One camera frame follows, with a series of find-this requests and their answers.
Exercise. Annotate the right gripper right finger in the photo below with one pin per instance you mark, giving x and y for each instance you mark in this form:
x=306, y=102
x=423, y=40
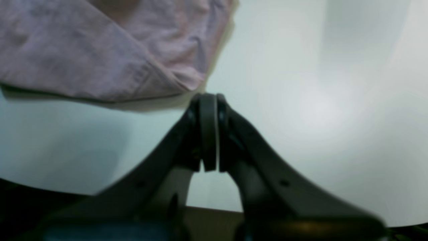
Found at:
x=279, y=203

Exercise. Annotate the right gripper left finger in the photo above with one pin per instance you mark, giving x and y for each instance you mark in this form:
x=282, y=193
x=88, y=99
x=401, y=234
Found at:
x=145, y=205

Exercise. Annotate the mauve t-shirt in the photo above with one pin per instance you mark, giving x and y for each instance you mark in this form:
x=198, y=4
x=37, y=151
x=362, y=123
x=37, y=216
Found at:
x=110, y=50

